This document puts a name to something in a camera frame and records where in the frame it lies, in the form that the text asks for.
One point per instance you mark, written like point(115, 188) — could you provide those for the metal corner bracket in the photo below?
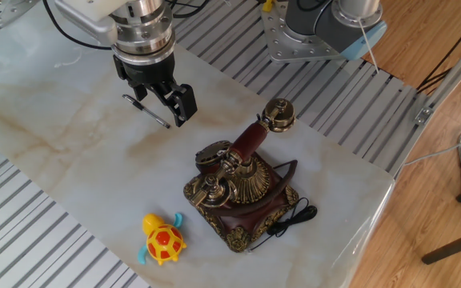
point(423, 115)

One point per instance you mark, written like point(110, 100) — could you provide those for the antique brass red phone base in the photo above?
point(250, 224)

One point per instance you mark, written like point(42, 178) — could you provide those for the glossy marble pattern mat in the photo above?
point(94, 160)

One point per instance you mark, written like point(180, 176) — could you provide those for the white zip tie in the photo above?
point(368, 46)

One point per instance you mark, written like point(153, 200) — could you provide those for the brass red phone handset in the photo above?
point(250, 140)

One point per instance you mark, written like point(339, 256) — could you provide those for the yellow orange toy turtle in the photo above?
point(164, 242)

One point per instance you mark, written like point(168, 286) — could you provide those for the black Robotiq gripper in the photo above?
point(150, 72)

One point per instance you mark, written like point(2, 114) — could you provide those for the black silver ballpoint pen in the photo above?
point(146, 111)

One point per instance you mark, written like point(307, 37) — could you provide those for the yellow plastic clip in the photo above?
point(267, 5)

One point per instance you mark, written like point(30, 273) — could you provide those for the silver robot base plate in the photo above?
point(278, 44)

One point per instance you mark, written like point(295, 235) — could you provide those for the aluminium frame beam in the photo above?
point(450, 76)

